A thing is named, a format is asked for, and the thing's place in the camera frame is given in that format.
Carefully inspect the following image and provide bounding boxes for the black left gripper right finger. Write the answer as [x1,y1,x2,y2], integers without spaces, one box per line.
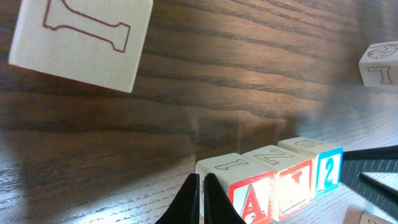
[204,173,246,224]

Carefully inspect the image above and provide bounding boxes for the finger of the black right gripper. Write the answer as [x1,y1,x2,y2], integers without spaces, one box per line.
[341,146,397,218]

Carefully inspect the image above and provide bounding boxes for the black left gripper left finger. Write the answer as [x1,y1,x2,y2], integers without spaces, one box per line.
[155,173,200,224]

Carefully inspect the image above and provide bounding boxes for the red letter A block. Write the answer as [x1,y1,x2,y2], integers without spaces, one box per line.
[195,153,275,223]

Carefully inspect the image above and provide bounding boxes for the blue number 2 block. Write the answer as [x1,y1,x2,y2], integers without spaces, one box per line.
[277,137,343,198]

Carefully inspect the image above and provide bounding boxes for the red letter I block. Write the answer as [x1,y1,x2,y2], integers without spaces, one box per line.
[243,145,313,222]

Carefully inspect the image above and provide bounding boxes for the yellow top wooden block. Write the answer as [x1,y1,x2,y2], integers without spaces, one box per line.
[358,41,397,86]

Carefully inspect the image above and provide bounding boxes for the red number 3 block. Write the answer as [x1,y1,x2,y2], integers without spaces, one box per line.
[9,0,154,93]

